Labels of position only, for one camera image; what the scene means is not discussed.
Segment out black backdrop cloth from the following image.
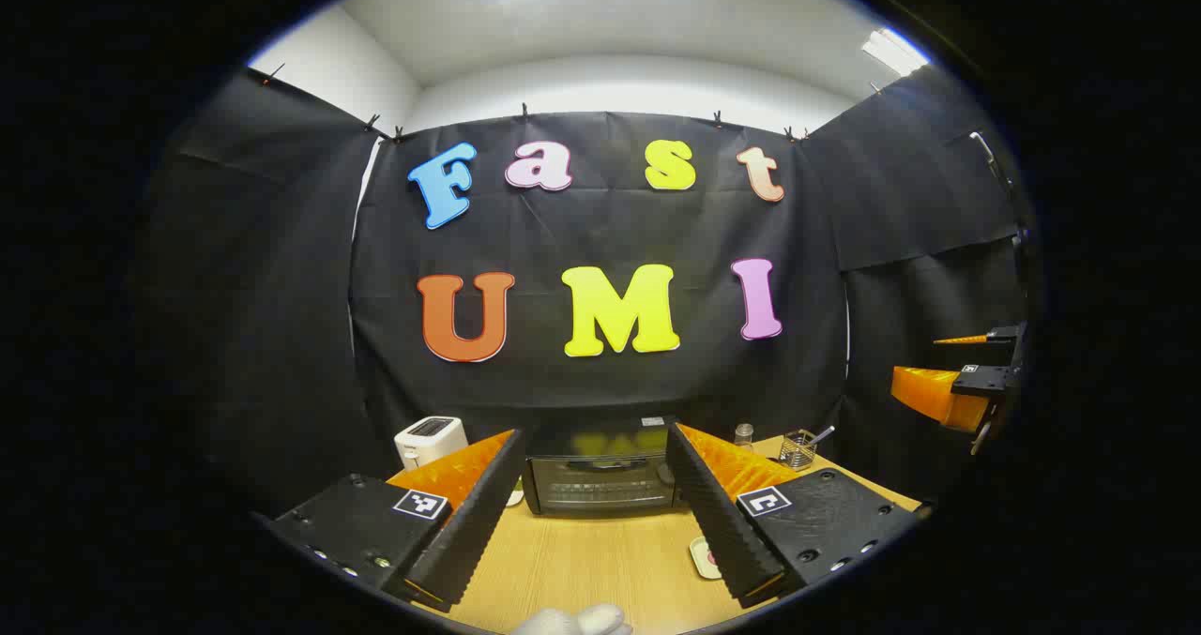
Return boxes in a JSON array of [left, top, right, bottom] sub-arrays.
[[131, 63, 1033, 523]]

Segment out ceiling light panel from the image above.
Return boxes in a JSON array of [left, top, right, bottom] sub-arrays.
[[861, 27, 931, 78]]

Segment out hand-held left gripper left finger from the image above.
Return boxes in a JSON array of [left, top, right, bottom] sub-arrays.
[[266, 427, 528, 614]]

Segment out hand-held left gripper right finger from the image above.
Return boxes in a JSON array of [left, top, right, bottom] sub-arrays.
[[662, 417, 930, 611]]

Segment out black electric oven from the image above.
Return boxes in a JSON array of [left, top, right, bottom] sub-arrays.
[[521, 416, 691, 519]]

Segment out wire utensil holder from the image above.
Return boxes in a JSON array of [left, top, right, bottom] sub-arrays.
[[779, 429, 817, 471]]

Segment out white toaster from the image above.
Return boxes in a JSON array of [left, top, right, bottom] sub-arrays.
[[394, 416, 468, 472]]

